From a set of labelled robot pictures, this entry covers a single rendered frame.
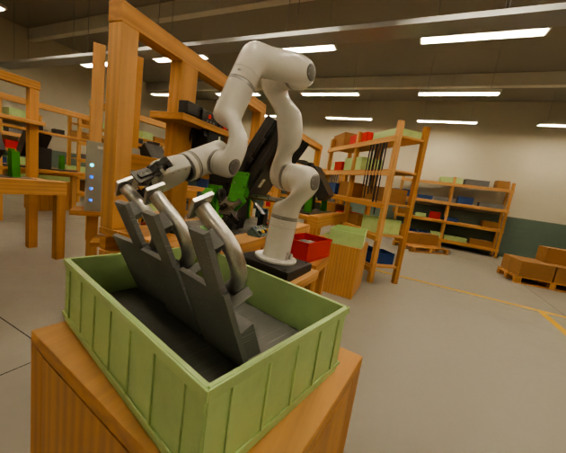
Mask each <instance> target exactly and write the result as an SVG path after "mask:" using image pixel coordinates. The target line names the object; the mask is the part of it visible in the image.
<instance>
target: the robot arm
mask: <svg viewBox="0 0 566 453"><path fill-rule="evenodd" d="M315 74H316V71H315V66H314V63H313V62H312V60H311V59H310V58H308V57H307V56H305V55H303V54H301V53H298V52H295V51H293V50H288V49H279V48H275V47H272V46H270V45H267V44H265V43H263V42H260V41H256V40H255V41H250V42H248V43H247V44H246V45H245V46H244V47H243V48H242V50H241V51H240V53H239V55H238V57H237V59H236V61H235V63H234V66H233V68H232V70H231V72H230V75H229V77H228V78H227V80H226V83H225V86H224V88H223V90H222V92H221V94H220V96H219V98H218V100H217V103H216V106H215V109H214V113H213V115H214V119H215V121H216V122H217V123H218V124H220V125H221V126H223V127H224V128H226V129H228V131H229V138H228V141H227V144H226V143H225V142H223V141H221V140H215V141H213V142H210V143H207V144H205V145H202V146H200V147H195V148H192V149H191V150H188V151H185V152H182V153H179V154H178V155H171V156H164V157H163V158H161V159H158V160H155V161H153V162H152V163H151V164H150V165H148V166H147V167H146V168H142V169H140V170H137V171H135V172H132V173H131V175H132V177H133V178H134V179H135V180H136V181H137V182H138V183H143V182H146V184H147V186H146V187H145V188H143V189H142V190H140V189H138V190H137V192H138V193H139V194H140V195H141V196H142V197H143V198H144V195H145V189H146V188H147V187H150V186H152V185H155V184H158V183H160V182H164V183H165V186H164V192H165V191H168V190H170V189H171V188H173V187H175V186H177V185H179V184H180V183H182V182H184V181H191V182H192V181H194V180H197V179H198V178H200V177H202V176H204V175H206V174H216V175H219V176H222V177H225V178H231V177H233V176H235V175H236V173H237V172H238V170H239V169H240V167H241V164H242V162H243V159H244V157H245V154H246V151H247V147H248V140H247V136H246V133H245V130H244V128H243V124H242V117H243V114H244V112H245V110H246V108H247V106H248V104H249V102H250V100H251V98H252V95H253V93H254V91H255V89H256V87H257V84H258V83H259V81H260V80H261V87H262V91H263V92H264V94H265V96H266V97H267V99H268V100H269V102H270V104H271V106H272V107H273V110H274V111H275V114H276V119H277V128H278V145H277V150H276V154H275V156H274V159H273V162H272V165H271V168H270V181H271V183H272V184H273V186H275V187H276V188H278V189H280V190H283V191H290V194H289V195H288V196H287V197H286V198H285V199H283V200H279V201H277V202H276V203H275V204H274V205H273V208H272V211H271V216H270V223H269V228H268V232H267V236H266V241H265V245H264V249H263V250H258V251H256V252H255V256H256V257H257V258H258V259H260V260H262V261H265V262H269V263H272V264H277V265H283V266H291V265H295V264H296V259H295V258H294V257H293V254H292V253H291V247H292V244H293V240H294V235H295V232H296V224H297V221H298V216H299V212H300V210H301V208H302V207H303V206H304V204H305V203H306V202H307V201H308V200H309V199H311V198H312V197H313V196H314V195H315V193H316V192H317V190H318V188H319V185H320V176H319V173H318V172H317V171H316V170H315V169H314V168H313V167H310V166H306V165H301V164H292V156H293V154H294V153H295V152H296V151H297V150H298V148H299V147H300V145H301V142H302V136H303V124H302V115H301V112H300V110H299V109H298V108H297V107H296V106H295V104H294V103H293V102H292V101H291V99H290V97H289V95H288V90H299V89H304V88H306V87H308V86H309V85H311V84H312V82H313V81H314V79H315Z"/></svg>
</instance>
